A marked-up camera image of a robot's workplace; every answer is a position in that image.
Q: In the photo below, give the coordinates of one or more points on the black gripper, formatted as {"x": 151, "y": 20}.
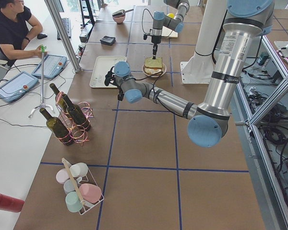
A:
{"x": 120, "y": 92}
{"x": 155, "y": 40}

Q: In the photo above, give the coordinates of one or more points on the bread slice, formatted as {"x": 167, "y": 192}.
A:
{"x": 151, "y": 63}

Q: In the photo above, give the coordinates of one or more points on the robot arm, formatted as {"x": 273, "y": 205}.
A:
{"x": 160, "y": 20}
{"x": 227, "y": 31}

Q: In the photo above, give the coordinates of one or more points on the cream bear tray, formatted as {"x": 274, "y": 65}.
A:
{"x": 102, "y": 66}

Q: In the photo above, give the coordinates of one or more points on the wooden cutting board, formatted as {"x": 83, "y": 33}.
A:
{"x": 168, "y": 33}

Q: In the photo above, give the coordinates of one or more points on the white round plate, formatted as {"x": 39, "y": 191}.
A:
{"x": 163, "y": 71}

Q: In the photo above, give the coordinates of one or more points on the fried egg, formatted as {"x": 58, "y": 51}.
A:
{"x": 152, "y": 71}

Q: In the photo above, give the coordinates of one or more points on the yellow lemon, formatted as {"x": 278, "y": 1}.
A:
{"x": 171, "y": 15}

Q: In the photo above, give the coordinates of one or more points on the grey folded cloth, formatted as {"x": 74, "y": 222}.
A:
{"x": 108, "y": 40}

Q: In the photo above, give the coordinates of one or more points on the pink bowl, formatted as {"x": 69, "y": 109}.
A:
{"x": 119, "y": 20}

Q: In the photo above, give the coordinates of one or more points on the metal scoop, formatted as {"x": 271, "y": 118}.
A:
{"x": 121, "y": 13}

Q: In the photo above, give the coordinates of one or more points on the far teach pendant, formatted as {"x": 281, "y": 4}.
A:
{"x": 53, "y": 65}

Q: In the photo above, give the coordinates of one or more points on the teach pendant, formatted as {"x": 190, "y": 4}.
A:
{"x": 18, "y": 86}
{"x": 53, "y": 65}

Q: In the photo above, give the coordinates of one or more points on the black keyboard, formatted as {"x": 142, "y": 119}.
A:
{"x": 67, "y": 26}

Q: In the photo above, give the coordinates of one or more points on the dark green wine bottle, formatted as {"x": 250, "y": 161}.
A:
{"x": 57, "y": 127}

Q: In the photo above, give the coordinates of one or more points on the near teach pendant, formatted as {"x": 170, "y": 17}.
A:
{"x": 18, "y": 86}

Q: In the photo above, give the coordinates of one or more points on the white cup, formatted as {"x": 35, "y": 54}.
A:
{"x": 79, "y": 169}

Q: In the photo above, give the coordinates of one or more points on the light pink cup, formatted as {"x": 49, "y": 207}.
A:
{"x": 62, "y": 176}

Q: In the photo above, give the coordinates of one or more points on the person in black shirt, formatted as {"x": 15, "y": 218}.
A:
{"x": 18, "y": 26}

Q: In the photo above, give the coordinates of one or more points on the pale blue cup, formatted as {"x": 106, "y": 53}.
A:
{"x": 68, "y": 187}

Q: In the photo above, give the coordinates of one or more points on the mint green cup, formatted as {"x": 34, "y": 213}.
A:
{"x": 73, "y": 202}

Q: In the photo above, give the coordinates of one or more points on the red cylinder bottle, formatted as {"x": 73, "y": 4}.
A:
{"x": 11, "y": 204}

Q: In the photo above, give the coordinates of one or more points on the copper wire bottle rack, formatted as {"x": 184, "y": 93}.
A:
{"x": 77, "y": 132}

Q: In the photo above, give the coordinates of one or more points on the metal stand green handle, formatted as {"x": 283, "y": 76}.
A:
{"x": 42, "y": 103}

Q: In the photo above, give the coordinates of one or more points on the aluminium frame post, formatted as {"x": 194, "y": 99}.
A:
{"x": 55, "y": 14}

